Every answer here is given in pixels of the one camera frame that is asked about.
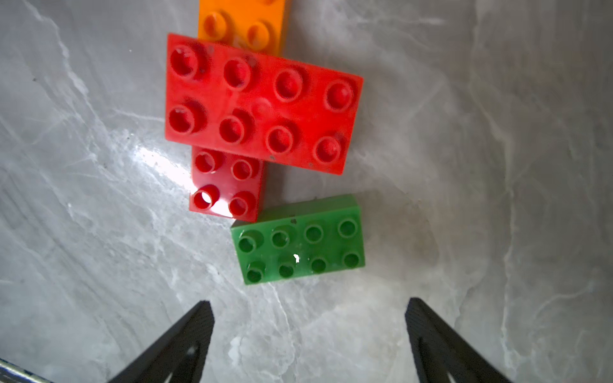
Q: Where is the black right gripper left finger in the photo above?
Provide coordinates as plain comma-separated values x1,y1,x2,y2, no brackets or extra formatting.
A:
111,301,215,383

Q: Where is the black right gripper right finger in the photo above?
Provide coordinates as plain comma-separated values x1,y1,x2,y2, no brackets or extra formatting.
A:
405,297,508,382

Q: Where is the small dark green lego brick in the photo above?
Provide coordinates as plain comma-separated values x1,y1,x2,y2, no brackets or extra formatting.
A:
231,194,366,285

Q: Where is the small red lego brick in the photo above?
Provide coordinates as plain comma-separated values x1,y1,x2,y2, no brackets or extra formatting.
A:
189,146,267,223

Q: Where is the long red lego brick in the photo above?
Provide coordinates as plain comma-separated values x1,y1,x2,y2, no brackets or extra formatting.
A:
165,34,363,175

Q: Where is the small orange upturned lego brick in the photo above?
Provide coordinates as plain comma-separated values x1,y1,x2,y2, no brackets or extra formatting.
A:
198,0,291,57

